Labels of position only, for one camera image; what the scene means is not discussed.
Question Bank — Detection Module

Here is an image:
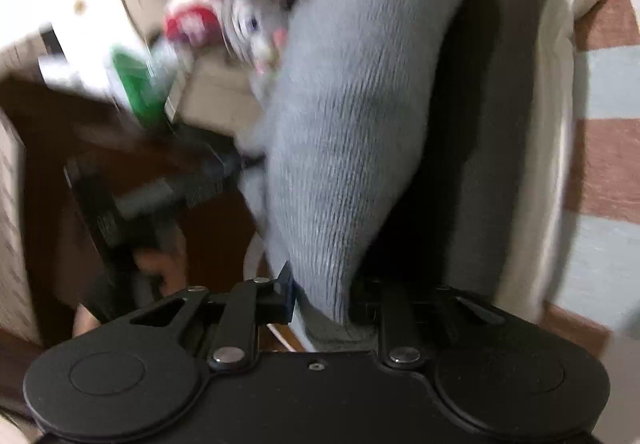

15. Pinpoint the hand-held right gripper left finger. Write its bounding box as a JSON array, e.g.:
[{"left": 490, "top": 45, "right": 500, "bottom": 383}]
[{"left": 129, "top": 260, "right": 297, "bottom": 373}]

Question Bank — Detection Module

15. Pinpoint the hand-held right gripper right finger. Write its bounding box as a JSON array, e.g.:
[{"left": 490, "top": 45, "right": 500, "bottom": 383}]
[{"left": 350, "top": 280, "right": 507, "bottom": 369}]

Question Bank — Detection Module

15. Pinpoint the grey knit sweater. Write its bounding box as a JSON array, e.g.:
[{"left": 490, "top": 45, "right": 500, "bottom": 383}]
[{"left": 220, "top": 0, "right": 475, "bottom": 354}]

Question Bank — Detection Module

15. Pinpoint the person's left hand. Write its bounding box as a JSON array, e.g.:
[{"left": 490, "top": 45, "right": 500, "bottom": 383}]
[{"left": 134, "top": 223, "right": 188, "bottom": 297}]

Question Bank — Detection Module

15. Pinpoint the brown wooden furniture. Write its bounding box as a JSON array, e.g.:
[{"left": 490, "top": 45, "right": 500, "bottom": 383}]
[{"left": 0, "top": 76, "right": 273, "bottom": 365}]

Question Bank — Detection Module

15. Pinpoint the green packet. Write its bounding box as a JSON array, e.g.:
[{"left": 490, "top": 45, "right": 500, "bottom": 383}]
[{"left": 111, "top": 45, "right": 173, "bottom": 131}]

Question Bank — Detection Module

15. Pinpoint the cardboard box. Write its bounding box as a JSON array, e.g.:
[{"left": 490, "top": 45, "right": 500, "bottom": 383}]
[{"left": 167, "top": 46, "right": 268, "bottom": 135}]

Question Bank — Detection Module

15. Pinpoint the dark grey cloth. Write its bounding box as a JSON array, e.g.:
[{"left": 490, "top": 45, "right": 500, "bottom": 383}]
[{"left": 350, "top": 0, "right": 552, "bottom": 325}]

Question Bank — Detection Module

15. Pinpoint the cream white cloth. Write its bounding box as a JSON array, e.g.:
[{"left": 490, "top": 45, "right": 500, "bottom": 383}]
[{"left": 492, "top": 0, "right": 603, "bottom": 322}]

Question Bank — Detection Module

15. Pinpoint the patterned rug with white trim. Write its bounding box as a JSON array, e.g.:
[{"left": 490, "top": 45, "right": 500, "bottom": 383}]
[{"left": 542, "top": 0, "right": 640, "bottom": 362}]

